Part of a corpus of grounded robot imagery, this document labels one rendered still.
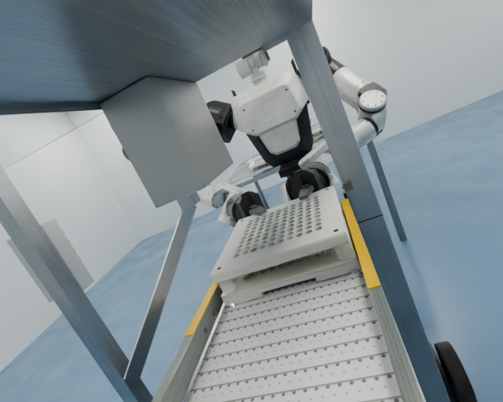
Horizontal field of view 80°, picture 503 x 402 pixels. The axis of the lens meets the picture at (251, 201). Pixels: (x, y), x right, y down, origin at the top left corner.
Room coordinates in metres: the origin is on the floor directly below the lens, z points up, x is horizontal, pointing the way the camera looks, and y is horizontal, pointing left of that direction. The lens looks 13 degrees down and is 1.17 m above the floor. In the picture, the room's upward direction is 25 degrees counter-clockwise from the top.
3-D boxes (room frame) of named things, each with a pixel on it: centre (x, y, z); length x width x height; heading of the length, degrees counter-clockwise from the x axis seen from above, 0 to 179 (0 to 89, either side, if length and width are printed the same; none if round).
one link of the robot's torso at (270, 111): (1.23, -0.23, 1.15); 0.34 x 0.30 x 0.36; 73
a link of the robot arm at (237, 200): (0.79, 0.02, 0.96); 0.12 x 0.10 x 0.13; 15
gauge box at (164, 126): (0.64, 0.08, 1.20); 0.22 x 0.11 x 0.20; 163
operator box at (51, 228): (1.04, 0.72, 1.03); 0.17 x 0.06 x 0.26; 73
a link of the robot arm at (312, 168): (0.75, -0.16, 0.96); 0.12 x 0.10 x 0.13; 155
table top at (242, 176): (2.73, -0.51, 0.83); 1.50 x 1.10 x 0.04; 169
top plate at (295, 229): (0.57, -0.03, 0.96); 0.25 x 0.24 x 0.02; 73
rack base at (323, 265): (0.57, -0.03, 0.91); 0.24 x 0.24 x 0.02; 73
